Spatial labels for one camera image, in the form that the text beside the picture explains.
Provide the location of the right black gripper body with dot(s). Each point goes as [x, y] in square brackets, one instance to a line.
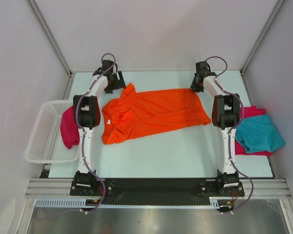
[196, 75]

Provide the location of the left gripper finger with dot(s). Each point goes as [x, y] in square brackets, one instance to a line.
[108, 91]
[121, 81]

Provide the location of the orange t-shirt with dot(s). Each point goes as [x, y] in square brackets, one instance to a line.
[140, 114]

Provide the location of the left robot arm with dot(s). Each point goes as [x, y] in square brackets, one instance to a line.
[87, 114]

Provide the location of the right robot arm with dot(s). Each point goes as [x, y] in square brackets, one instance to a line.
[225, 116]

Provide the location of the crimson t-shirt in basket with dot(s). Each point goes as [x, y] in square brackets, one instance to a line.
[69, 129]

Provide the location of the folded crimson t-shirt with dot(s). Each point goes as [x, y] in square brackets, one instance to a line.
[251, 111]

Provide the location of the folded teal t-shirt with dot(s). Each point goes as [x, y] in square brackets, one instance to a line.
[258, 134]

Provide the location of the white plastic basket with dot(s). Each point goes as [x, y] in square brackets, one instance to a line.
[45, 144]

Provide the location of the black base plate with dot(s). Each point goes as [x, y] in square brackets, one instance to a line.
[152, 190]

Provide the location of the aluminium frame rail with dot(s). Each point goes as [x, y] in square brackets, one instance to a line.
[60, 188]

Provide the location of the white cable duct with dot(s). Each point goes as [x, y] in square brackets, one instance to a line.
[91, 203]

